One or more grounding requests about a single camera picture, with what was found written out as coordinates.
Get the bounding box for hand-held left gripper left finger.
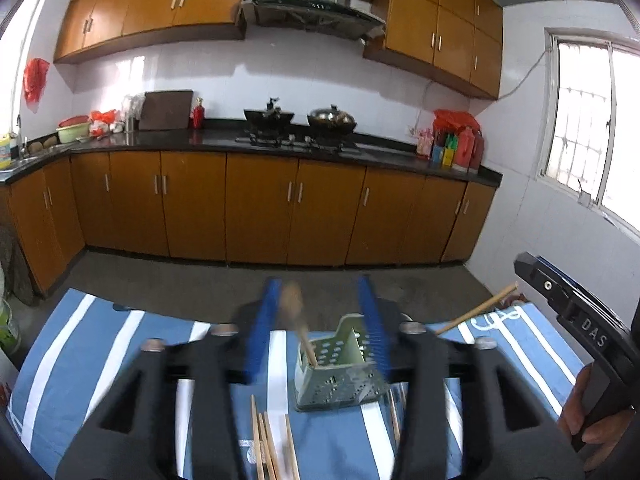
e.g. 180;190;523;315
55;276;286;480

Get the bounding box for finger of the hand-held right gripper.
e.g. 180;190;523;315
535;255;628;333
513;252;632;362

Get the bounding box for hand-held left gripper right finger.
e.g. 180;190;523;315
356;274;586;480

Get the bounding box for wooden chopstick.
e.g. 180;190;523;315
279;281;321;367
433;283;520;337
389;390;402;449
283;413;301;480
257;412;275;480
251;394;262;480
263;411;282;480

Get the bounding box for green perforated utensil holder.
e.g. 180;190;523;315
293;313;391;414

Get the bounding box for person's right hand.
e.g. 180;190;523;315
558;364;640;472

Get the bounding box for wooden base cabinets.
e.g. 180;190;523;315
0;152;499;299

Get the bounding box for red bag with bottles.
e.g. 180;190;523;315
452;127;486;174

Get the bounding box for barred window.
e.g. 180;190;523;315
537;27;640;241

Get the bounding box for green condiment bottles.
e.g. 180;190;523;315
430;132;459;167

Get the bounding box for blue white striped tablecloth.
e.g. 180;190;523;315
7;287;592;480

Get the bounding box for gas stove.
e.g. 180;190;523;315
235;130;361;154

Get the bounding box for black kitchen countertop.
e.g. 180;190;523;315
0;118;503;186

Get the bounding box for lidded wok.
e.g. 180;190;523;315
305;103;359;134

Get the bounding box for black open wok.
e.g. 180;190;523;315
243;95;296;134

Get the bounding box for brown cutting board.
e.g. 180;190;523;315
138;89;195;132

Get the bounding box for white green bucket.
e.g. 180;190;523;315
0;299;22;357

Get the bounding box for clear plastic bag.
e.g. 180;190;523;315
121;93;146;134

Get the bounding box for dark cloth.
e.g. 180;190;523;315
0;219;37;307

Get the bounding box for red white plastic bag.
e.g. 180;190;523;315
88;108;126;139

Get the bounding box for hanging red plastic bag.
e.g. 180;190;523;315
23;57;51;114

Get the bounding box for bright side window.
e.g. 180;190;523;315
0;0;51;116

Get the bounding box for wall cable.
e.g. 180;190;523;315
499;49;551;101

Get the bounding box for long wooden wall cabinets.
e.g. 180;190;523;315
53;0;259;65

